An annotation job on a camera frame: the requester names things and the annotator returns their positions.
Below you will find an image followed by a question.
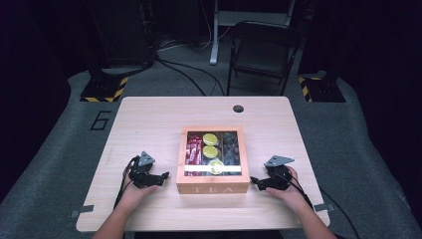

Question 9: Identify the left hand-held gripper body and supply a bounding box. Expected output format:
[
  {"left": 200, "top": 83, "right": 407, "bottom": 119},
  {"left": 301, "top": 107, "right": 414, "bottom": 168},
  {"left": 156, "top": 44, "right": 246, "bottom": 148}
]
[{"left": 128, "top": 150, "right": 166, "bottom": 189}]

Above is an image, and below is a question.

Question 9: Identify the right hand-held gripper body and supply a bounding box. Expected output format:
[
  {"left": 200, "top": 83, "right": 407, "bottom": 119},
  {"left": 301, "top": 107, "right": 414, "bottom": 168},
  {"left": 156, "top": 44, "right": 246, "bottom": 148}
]
[{"left": 264, "top": 154, "right": 296, "bottom": 191}]

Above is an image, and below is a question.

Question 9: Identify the person's left hand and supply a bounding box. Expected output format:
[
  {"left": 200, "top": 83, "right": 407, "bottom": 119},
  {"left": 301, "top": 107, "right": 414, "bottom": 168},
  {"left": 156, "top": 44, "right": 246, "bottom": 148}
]
[{"left": 122, "top": 172, "right": 159, "bottom": 208}]

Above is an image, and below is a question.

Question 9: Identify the person's right hand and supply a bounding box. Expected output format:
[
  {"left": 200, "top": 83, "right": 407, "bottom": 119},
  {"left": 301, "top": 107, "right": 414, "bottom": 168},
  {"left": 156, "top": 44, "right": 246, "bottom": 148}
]
[{"left": 265, "top": 165, "right": 309, "bottom": 210}]

